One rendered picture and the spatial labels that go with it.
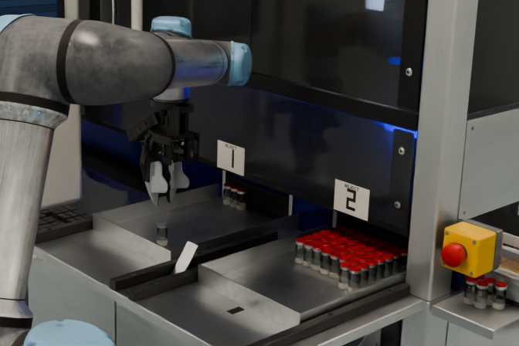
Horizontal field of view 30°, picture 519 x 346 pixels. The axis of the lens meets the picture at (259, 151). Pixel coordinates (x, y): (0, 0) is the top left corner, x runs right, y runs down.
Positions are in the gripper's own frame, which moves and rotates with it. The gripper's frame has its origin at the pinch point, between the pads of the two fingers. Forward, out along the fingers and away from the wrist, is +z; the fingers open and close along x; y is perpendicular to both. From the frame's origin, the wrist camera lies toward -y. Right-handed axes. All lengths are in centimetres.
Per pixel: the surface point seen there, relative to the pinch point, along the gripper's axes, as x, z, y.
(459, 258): 17, -2, 59
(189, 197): 19.5, 7.9, -14.8
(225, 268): 0.4, 8.9, 19.2
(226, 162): 19.9, -2.9, -3.3
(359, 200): 19.9, -4.7, 33.9
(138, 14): 13.1, -31.8, -26.0
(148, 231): 2.5, 9.9, -7.0
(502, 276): 31, 5, 59
